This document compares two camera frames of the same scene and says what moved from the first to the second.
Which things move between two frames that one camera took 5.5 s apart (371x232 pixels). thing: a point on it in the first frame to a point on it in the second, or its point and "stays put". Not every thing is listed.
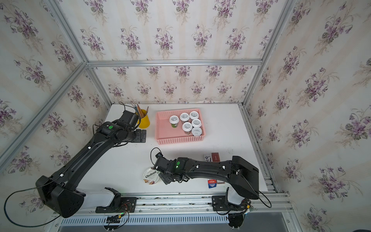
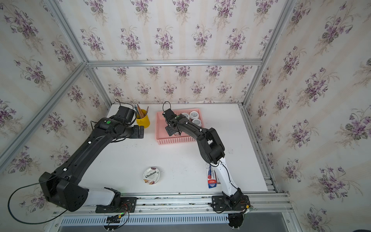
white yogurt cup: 193,115 stays put
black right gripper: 166,180 to 169,131
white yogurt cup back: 196,123 stays put
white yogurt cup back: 184,117 stays put
